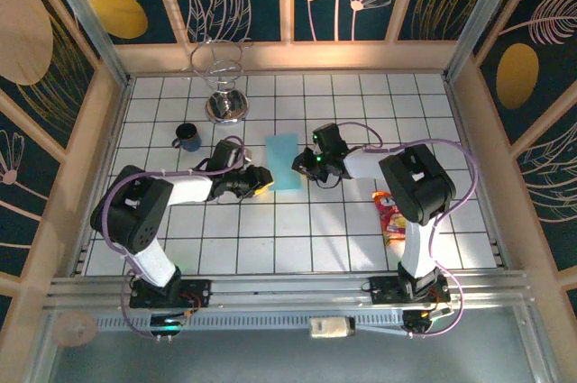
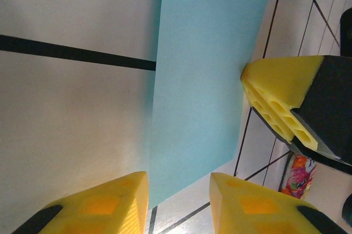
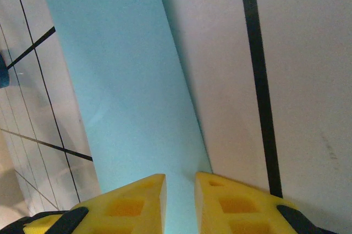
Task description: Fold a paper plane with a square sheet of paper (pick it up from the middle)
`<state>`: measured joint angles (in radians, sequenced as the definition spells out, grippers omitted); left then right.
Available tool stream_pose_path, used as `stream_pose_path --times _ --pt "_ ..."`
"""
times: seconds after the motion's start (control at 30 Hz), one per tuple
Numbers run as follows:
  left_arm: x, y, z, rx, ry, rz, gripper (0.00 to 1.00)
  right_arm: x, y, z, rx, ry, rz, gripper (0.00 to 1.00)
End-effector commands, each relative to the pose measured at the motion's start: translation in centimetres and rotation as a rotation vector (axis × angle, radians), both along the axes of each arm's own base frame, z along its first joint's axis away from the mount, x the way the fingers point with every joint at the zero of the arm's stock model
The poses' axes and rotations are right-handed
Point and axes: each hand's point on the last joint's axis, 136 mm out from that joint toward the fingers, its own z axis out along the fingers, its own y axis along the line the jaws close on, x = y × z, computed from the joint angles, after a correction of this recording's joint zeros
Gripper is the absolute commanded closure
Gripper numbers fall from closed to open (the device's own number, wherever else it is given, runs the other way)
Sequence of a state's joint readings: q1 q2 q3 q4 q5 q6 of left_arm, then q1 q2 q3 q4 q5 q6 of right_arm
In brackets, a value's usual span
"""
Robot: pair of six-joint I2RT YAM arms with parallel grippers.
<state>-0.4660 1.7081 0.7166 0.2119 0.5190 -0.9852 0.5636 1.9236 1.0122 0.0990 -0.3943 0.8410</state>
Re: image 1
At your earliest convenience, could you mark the light blue paper sheet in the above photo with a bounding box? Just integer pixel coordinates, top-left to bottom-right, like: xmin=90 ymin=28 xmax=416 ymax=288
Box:
xmin=264 ymin=132 xmax=302 ymax=193

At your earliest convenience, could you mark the dark blue mug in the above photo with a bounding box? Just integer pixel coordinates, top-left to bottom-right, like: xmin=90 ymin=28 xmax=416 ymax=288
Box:
xmin=170 ymin=123 xmax=203 ymax=153

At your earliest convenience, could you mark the colourful candy bag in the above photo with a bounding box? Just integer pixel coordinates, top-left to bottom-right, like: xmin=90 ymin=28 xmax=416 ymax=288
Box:
xmin=371 ymin=190 xmax=409 ymax=247

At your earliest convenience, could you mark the small white box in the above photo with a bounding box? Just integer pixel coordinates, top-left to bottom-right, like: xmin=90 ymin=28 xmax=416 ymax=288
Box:
xmin=309 ymin=316 xmax=356 ymax=339

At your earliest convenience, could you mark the black controller box green light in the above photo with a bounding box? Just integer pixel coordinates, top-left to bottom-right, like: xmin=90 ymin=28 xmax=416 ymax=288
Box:
xmin=150 ymin=313 xmax=187 ymax=340
xmin=402 ymin=308 xmax=452 ymax=339

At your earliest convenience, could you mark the round wooden disc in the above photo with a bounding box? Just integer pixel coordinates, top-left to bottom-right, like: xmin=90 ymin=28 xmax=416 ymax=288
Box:
xmin=52 ymin=313 xmax=98 ymax=348

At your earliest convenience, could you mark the chrome wire stand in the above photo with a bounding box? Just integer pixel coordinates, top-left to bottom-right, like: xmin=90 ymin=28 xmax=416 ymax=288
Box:
xmin=179 ymin=38 xmax=253 ymax=123

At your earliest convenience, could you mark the aluminium mounting rail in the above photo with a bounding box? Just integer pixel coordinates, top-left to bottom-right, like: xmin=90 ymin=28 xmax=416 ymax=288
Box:
xmin=44 ymin=270 xmax=536 ymax=312

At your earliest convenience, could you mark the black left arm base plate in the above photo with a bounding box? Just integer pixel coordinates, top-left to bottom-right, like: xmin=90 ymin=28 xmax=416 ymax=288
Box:
xmin=129 ymin=278 xmax=213 ymax=310

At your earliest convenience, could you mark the slotted grey cable duct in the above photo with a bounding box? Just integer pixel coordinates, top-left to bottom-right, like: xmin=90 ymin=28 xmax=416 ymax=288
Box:
xmin=92 ymin=314 xmax=407 ymax=333

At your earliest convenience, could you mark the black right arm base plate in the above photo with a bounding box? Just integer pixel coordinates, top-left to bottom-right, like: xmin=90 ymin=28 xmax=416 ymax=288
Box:
xmin=368 ymin=275 xmax=452 ymax=305

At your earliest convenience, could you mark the aluminium frame post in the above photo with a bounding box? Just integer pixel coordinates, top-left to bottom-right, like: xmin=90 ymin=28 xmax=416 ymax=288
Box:
xmin=38 ymin=0 xmax=132 ymax=87
xmin=444 ymin=0 xmax=527 ymax=82

